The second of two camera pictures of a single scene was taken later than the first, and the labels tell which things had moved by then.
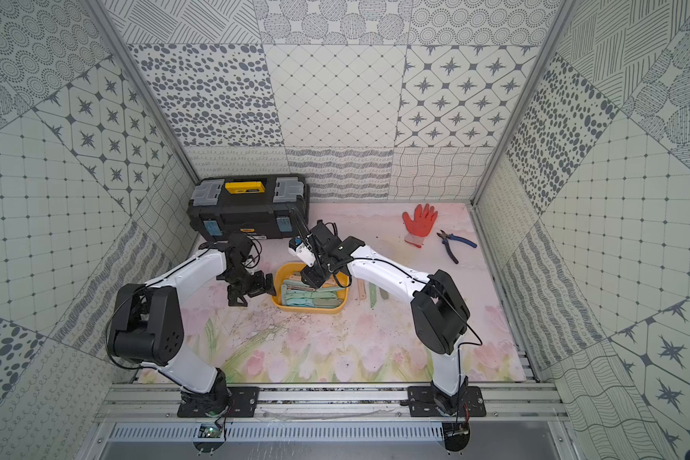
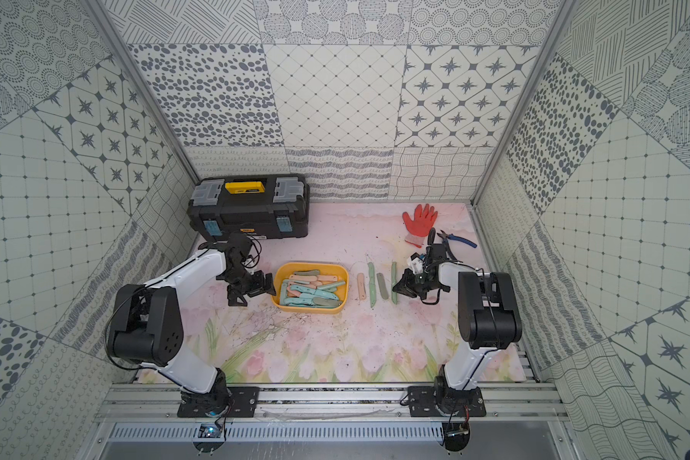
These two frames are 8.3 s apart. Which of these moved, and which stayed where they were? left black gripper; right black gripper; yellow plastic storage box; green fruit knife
Moved: right black gripper
Stayed: yellow plastic storage box; green fruit knife; left black gripper
